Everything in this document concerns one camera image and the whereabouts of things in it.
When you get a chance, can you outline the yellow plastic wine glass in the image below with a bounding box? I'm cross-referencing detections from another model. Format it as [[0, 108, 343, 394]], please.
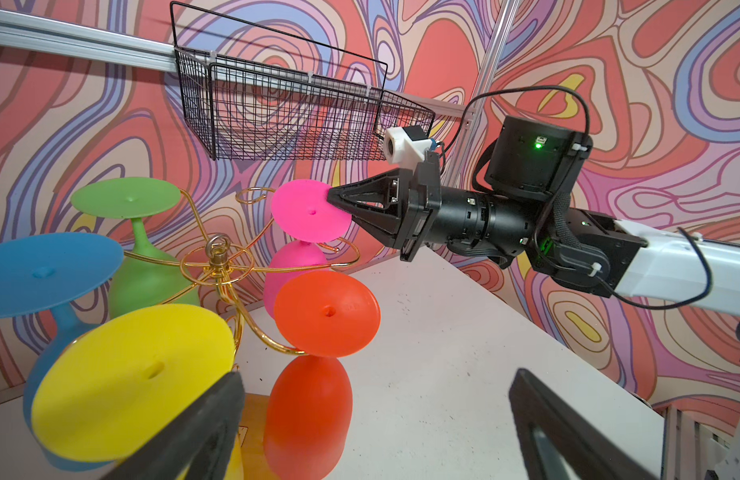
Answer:
[[32, 304, 237, 468]]

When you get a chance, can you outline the green plastic wine glass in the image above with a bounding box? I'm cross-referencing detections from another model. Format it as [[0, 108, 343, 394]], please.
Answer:
[[71, 177, 201, 318]]

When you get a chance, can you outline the red plastic wine glass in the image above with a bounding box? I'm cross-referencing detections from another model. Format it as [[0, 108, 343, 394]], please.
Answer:
[[263, 271, 381, 479]]

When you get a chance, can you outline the gold wire glass rack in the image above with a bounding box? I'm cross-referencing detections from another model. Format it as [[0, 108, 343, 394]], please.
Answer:
[[125, 190, 361, 356]]

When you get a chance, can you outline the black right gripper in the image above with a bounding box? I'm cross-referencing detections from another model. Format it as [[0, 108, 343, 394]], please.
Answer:
[[327, 150, 442, 262]]

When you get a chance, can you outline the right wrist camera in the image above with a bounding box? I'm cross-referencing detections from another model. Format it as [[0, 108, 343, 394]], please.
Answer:
[[381, 126, 437, 170]]

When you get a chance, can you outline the black wire basket back wall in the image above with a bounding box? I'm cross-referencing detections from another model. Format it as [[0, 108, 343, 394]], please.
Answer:
[[170, 1, 435, 161]]

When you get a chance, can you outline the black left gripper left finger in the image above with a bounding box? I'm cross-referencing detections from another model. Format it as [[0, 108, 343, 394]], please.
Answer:
[[105, 372, 246, 479]]

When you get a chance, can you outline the wooden rack base board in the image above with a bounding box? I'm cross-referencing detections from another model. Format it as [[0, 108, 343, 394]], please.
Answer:
[[238, 394, 279, 480]]

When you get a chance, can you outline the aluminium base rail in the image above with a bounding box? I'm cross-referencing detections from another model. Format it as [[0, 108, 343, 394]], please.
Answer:
[[661, 407, 740, 480]]

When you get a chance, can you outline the pink plastic wine glass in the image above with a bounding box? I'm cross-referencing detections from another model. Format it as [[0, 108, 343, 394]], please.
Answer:
[[264, 179, 352, 315]]

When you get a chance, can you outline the blue plastic wine glass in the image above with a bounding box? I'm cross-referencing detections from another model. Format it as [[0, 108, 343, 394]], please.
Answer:
[[0, 232, 126, 472]]

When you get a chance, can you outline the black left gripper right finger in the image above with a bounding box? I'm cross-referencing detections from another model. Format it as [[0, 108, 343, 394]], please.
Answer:
[[509, 368, 656, 479]]

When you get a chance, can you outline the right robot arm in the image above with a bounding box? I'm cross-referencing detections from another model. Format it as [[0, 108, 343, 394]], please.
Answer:
[[327, 117, 740, 342]]

